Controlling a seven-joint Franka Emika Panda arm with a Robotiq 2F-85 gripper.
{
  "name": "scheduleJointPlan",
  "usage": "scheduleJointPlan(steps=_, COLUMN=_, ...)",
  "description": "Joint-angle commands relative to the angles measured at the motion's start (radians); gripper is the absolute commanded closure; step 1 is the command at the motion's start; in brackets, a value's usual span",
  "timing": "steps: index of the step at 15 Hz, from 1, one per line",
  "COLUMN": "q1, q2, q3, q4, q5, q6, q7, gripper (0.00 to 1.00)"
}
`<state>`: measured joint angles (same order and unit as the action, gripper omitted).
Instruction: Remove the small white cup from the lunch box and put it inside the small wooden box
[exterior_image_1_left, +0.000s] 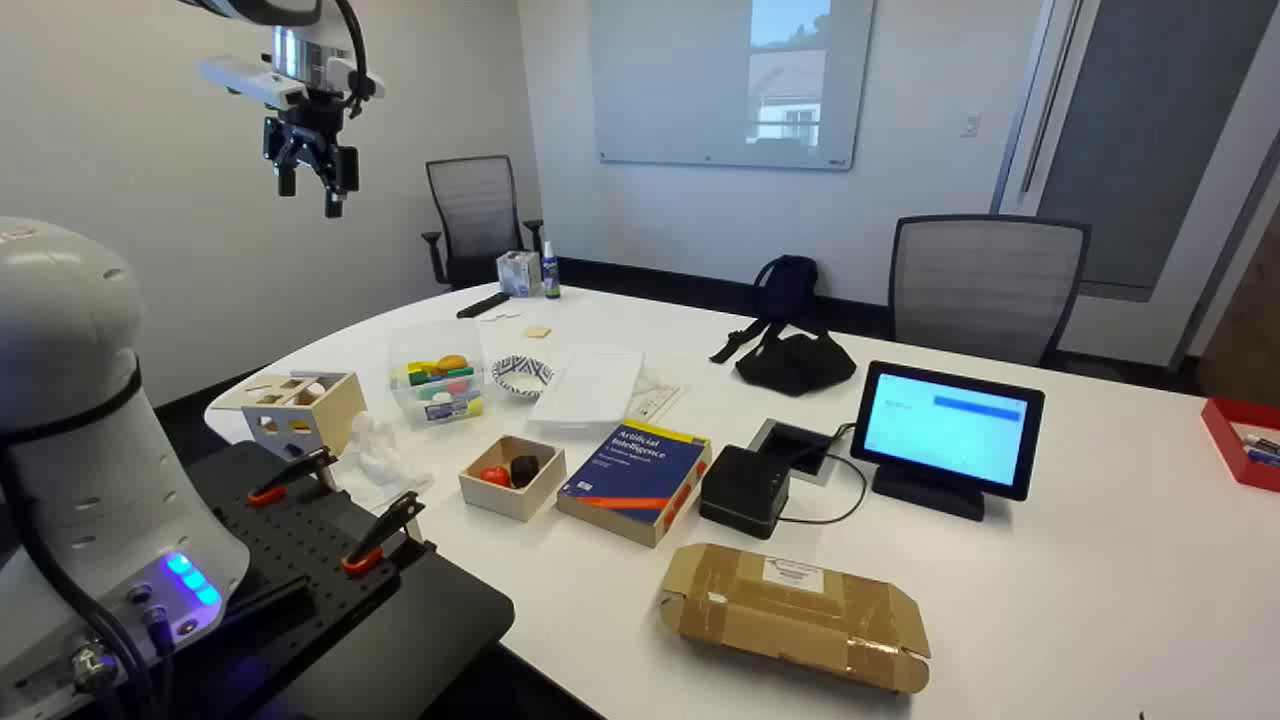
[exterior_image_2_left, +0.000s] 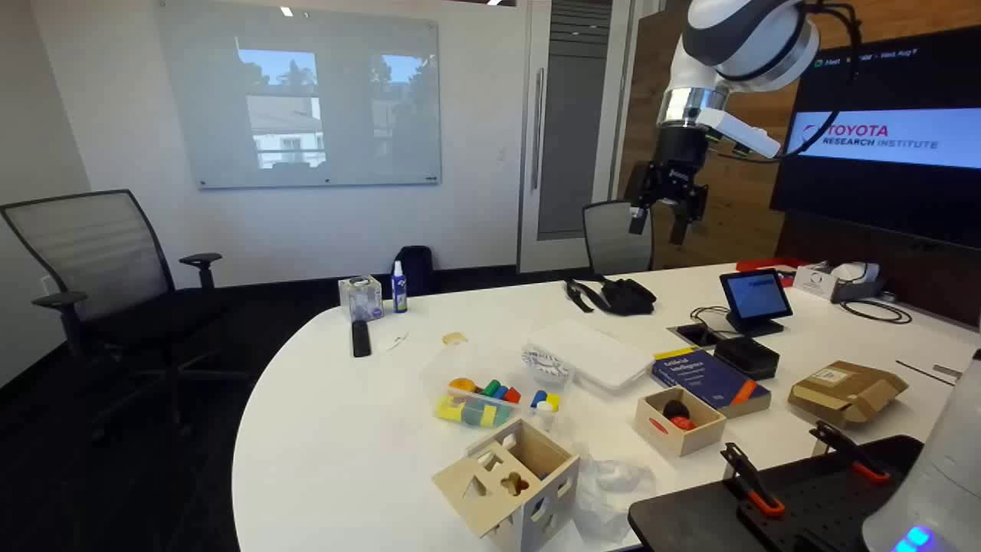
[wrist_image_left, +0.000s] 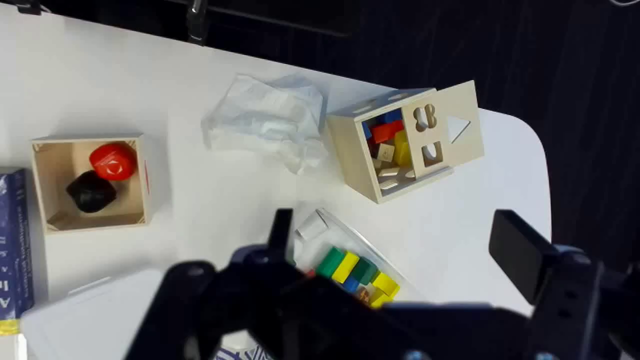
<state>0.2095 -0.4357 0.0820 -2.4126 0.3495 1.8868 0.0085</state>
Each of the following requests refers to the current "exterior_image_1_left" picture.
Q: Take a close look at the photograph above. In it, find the grey mesh office chair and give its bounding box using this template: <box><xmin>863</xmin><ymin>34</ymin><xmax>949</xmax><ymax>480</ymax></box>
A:
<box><xmin>887</xmin><ymin>212</ymin><xmax>1095</xmax><ymax>372</ymax></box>

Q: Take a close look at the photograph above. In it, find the white tissue box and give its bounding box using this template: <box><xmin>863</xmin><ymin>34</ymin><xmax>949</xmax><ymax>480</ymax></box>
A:
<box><xmin>493</xmin><ymin>248</ymin><xmax>543</xmax><ymax>299</ymax></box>

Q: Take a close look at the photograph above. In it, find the blue patterned bowl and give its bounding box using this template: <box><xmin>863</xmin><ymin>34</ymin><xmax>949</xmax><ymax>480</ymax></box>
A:
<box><xmin>490</xmin><ymin>348</ymin><xmax>561</xmax><ymax>402</ymax></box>

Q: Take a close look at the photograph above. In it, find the brown cardboard box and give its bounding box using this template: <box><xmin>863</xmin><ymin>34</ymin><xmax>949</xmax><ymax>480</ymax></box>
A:
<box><xmin>651</xmin><ymin>534</ymin><xmax>936</xmax><ymax>698</ymax></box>

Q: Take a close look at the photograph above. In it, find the red box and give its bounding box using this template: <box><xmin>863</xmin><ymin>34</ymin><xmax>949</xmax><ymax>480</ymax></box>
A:
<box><xmin>1197</xmin><ymin>392</ymin><xmax>1280</xmax><ymax>495</ymax></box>

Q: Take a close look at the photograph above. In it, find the black cube device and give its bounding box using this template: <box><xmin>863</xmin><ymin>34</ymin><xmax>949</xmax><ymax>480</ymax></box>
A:
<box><xmin>695</xmin><ymin>441</ymin><xmax>795</xmax><ymax>542</ymax></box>

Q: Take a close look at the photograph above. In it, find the black bag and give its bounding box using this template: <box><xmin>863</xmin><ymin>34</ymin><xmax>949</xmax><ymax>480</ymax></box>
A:
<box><xmin>709</xmin><ymin>250</ymin><xmax>862</xmax><ymax>400</ymax></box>

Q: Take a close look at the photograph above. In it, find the black clamp with orange tips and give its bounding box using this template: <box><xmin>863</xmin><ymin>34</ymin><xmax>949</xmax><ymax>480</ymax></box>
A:
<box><xmin>335</xmin><ymin>487</ymin><xmax>434</xmax><ymax>579</ymax></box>
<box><xmin>246</xmin><ymin>447</ymin><xmax>339</xmax><ymax>515</ymax></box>

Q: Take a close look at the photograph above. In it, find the small wooden box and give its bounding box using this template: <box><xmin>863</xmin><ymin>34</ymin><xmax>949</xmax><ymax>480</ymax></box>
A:
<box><xmin>458</xmin><ymin>432</ymin><xmax>574</xmax><ymax>522</ymax></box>

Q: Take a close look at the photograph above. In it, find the wooden shape sorter box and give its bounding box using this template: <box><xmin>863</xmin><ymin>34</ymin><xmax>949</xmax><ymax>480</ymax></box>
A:
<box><xmin>238</xmin><ymin>362</ymin><xmax>369</xmax><ymax>462</ymax></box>

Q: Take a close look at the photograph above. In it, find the black mesh chair with armrests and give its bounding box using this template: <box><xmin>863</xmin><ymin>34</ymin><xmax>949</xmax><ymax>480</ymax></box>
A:
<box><xmin>420</xmin><ymin>150</ymin><xmax>549</xmax><ymax>290</ymax></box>

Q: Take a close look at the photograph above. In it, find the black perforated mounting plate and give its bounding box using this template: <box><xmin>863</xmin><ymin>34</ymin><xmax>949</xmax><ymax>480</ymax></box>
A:
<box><xmin>175</xmin><ymin>436</ymin><xmax>520</xmax><ymax>720</ymax></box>

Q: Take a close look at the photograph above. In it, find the crumpled white plastic wrap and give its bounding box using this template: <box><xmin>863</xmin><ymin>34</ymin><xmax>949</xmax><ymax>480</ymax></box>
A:
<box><xmin>327</xmin><ymin>408</ymin><xmax>436</xmax><ymax>503</ymax></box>

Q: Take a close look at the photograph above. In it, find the black tablet cable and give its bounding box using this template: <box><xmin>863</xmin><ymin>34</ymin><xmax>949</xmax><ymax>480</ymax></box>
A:
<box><xmin>782</xmin><ymin>421</ymin><xmax>876</xmax><ymax>527</ymax></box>

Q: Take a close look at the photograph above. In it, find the wall whiteboard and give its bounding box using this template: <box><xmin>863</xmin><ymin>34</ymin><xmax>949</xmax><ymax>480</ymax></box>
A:
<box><xmin>587</xmin><ymin>0</ymin><xmax>879</xmax><ymax>174</ymax></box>

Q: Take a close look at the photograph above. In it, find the black remote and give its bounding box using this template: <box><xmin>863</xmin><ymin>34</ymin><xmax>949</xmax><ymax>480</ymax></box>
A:
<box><xmin>453</xmin><ymin>288</ymin><xmax>515</xmax><ymax>324</ymax></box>

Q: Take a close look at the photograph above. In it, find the white printed sheet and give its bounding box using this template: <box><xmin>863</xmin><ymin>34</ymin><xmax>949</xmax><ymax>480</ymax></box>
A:
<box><xmin>626</xmin><ymin>374</ymin><xmax>688</xmax><ymax>423</ymax></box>

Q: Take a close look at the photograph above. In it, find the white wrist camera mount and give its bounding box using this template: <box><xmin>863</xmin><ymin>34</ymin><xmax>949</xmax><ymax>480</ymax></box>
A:
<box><xmin>195</xmin><ymin>54</ymin><xmax>322</xmax><ymax>121</ymax></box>

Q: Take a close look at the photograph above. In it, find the blue book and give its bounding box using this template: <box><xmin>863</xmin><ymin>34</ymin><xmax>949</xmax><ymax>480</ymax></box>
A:
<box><xmin>553</xmin><ymin>417</ymin><xmax>718</xmax><ymax>553</ymax></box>

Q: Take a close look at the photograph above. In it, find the clear plastic lunch box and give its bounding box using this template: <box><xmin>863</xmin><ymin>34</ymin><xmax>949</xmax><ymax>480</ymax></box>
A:
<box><xmin>383</xmin><ymin>338</ymin><xmax>493</xmax><ymax>428</ymax></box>

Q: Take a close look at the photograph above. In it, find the black tablet with stand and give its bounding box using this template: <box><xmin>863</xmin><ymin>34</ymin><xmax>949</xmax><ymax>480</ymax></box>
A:
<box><xmin>849</xmin><ymin>356</ymin><xmax>1048</xmax><ymax>522</ymax></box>

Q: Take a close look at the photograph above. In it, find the white paper sheet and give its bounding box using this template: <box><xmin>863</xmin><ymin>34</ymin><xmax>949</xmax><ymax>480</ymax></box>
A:
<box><xmin>525</xmin><ymin>338</ymin><xmax>647</xmax><ymax>441</ymax></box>

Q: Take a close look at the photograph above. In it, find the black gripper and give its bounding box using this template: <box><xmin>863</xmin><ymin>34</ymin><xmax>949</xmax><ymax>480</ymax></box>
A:
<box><xmin>262</xmin><ymin>109</ymin><xmax>366</xmax><ymax>224</ymax></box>

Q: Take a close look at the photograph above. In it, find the black table socket box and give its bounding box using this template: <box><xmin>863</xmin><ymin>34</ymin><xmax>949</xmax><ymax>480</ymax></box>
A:
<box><xmin>744</xmin><ymin>417</ymin><xmax>846</xmax><ymax>487</ymax></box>

